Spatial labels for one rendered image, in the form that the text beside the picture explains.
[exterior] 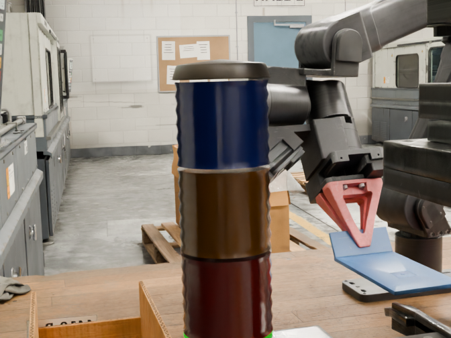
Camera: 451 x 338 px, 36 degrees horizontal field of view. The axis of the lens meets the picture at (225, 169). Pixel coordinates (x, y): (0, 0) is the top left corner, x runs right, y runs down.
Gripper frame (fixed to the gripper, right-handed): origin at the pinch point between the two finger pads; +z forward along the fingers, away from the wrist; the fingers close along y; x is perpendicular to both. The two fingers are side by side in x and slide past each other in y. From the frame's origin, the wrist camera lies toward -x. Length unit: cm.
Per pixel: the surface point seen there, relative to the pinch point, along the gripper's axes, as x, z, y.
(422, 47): 501, -465, -696
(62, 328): -33.6, 3.8, -6.9
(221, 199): -27, 10, 46
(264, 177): -25, 10, 46
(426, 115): -5.5, -1.4, 28.0
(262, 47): 323, -582, -856
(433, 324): -4.6, 12.7, 18.5
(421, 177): -9.1, 4.5, 30.6
